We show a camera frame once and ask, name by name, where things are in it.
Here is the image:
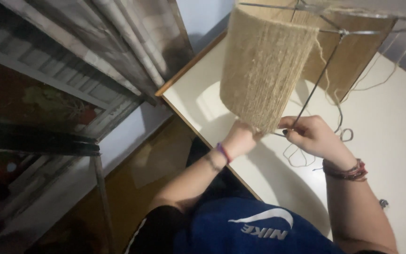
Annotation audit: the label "person's left hand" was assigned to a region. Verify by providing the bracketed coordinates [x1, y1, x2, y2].
[222, 120, 264, 159]

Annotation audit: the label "person's right hand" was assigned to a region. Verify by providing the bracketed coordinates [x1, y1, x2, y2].
[278, 115, 357, 171]

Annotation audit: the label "jute twine strand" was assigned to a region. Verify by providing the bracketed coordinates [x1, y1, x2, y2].
[282, 26, 406, 168]

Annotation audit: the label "jute-wrapped wire lampshade frame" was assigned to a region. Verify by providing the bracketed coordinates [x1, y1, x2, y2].
[219, 0, 406, 137]

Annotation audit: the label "blue shirt with white logo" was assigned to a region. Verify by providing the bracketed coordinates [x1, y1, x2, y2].
[173, 197, 346, 254]

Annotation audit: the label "grey patterned curtain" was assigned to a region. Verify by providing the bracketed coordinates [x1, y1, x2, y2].
[0, 0, 195, 106]

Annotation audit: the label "purple and red wrist bracelets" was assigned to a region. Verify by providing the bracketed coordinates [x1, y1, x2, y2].
[216, 142, 232, 164]

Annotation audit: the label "brown beaded wrist bracelets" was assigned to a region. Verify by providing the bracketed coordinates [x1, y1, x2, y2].
[322, 158, 368, 182]

